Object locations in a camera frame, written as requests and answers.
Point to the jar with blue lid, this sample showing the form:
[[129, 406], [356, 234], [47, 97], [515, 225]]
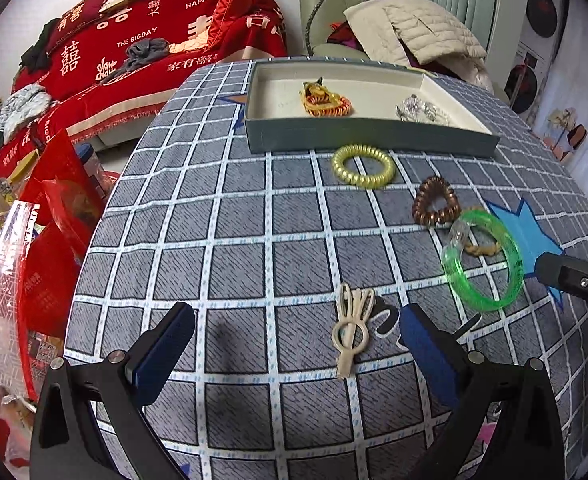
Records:
[[88, 170]]

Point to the red round rug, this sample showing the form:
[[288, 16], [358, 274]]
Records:
[[108, 185]]

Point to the red gift bag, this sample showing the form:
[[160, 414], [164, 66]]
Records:
[[59, 260]]

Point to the grey shallow cardboard box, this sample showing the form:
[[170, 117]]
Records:
[[284, 95]]

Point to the grey checked tablecloth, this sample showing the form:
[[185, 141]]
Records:
[[254, 260]]

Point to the green translucent bangle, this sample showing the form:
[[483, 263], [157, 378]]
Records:
[[515, 260]]

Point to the grey crumpled garment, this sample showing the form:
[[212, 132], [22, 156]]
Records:
[[141, 55]]

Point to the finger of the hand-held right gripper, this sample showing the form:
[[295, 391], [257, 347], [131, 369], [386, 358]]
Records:
[[574, 280]]

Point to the red satin pillow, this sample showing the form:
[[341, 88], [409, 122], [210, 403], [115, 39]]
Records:
[[229, 22]]

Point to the purple and red garment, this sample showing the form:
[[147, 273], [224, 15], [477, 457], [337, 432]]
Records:
[[344, 37]]

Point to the beige hair clip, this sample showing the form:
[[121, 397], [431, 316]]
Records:
[[347, 360]]

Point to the patterned clear plastic bag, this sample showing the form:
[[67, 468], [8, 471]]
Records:
[[9, 285]]

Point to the cartoon figure cutout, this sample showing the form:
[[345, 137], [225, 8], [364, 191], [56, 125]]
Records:
[[566, 135]]

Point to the black crumpled garment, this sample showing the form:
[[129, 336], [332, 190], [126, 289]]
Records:
[[39, 45]]

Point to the red pillow with white characters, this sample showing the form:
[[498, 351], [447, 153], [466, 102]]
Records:
[[81, 17]]

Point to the pale patterned cloth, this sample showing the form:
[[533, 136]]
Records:
[[21, 110]]

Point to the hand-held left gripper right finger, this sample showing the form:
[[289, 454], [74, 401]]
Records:
[[431, 355]]

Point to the white down jacket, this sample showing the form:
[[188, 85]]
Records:
[[424, 30]]

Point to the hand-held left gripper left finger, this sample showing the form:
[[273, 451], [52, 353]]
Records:
[[166, 350]]

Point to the black hair claw clip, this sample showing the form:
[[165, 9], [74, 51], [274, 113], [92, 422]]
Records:
[[320, 82]]

